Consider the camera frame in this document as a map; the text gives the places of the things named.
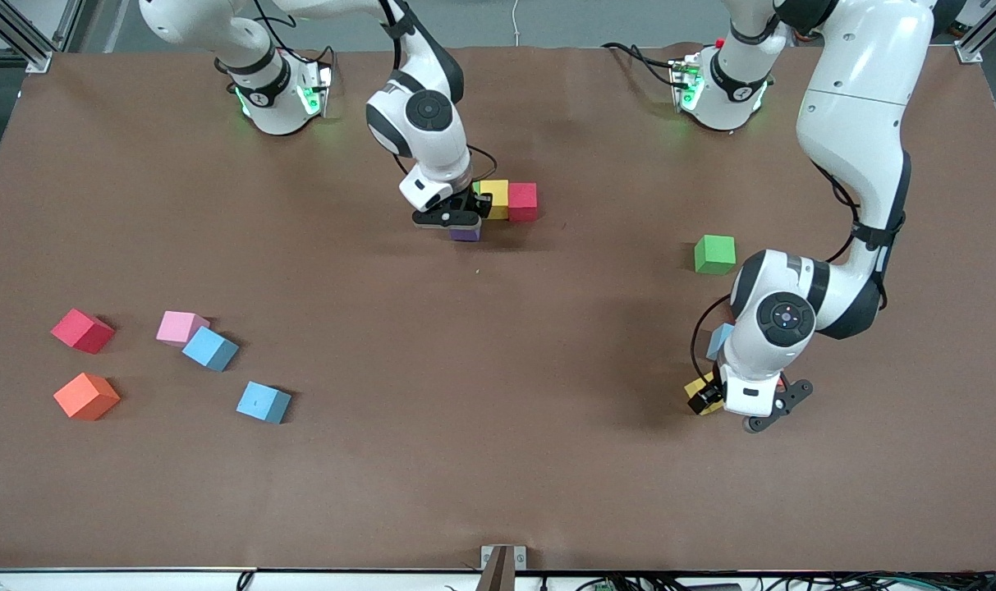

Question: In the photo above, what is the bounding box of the light blue foam cube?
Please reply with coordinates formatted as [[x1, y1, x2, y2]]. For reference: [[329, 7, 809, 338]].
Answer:
[[705, 322, 737, 362], [181, 327, 240, 373], [236, 381, 292, 425]]

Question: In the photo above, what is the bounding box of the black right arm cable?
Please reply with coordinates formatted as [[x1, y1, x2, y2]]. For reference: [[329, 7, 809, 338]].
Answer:
[[463, 144, 499, 183]]

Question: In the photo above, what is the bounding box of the black left base cable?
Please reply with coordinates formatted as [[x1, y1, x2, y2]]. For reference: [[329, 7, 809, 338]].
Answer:
[[601, 41, 681, 89]]

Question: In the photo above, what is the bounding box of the orange foam cube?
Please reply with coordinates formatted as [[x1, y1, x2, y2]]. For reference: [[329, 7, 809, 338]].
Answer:
[[53, 373, 122, 422]]

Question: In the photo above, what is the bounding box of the red foam cube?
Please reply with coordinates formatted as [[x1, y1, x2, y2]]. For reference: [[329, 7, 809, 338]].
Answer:
[[507, 182, 539, 223], [51, 309, 115, 355]]

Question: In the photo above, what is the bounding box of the black base cable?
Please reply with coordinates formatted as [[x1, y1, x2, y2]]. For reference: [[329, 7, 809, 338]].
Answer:
[[255, 0, 338, 91], [601, 41, 681, 89]]

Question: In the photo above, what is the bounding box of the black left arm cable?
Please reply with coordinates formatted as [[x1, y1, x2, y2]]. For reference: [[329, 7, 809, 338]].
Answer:
[[691, 152, 909, 387]]

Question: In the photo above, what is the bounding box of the aluminium frame post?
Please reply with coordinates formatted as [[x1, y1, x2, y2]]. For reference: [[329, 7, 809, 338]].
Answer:
[[0, 0, 84, 75], [953, 0, 996, 65]]

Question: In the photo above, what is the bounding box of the brown table cover sheet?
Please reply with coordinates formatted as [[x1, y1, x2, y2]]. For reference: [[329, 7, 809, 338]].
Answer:
[[0, 45, 996, 573]]

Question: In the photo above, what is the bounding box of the pink foam cube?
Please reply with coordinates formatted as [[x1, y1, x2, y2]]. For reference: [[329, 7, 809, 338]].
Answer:
[[156, 310, 211, 348]]

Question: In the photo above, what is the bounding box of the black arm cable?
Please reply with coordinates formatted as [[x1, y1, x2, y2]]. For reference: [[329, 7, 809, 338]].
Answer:
[[691, 152, 909, 387], [463, 144, 499, 183]]

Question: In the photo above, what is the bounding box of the yellow foam cube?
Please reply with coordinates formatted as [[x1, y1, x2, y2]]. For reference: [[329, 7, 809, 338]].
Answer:
[[683, 372, 725, 417], [480, 179, 510, 221]]

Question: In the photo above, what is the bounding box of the black right base cable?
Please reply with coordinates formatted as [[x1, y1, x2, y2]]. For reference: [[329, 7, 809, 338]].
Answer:
[[255, 0, 338, 91]]

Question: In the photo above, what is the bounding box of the grey camera pole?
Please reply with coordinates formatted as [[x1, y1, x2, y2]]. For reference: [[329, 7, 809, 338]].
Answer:
[[475, 547, 516, 591]]

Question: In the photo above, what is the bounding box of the metal mounting bracket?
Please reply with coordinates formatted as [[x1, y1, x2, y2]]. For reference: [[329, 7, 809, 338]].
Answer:
[[480, 545, 528, 570]]

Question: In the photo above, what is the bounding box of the metal base connector plate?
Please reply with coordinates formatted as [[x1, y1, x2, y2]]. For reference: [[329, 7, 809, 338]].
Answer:
[[296, 57, 335, 117]]

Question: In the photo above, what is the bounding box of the white table edge rail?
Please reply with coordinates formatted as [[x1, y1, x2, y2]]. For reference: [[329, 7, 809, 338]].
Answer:
[[0, 566, 996, 591]]

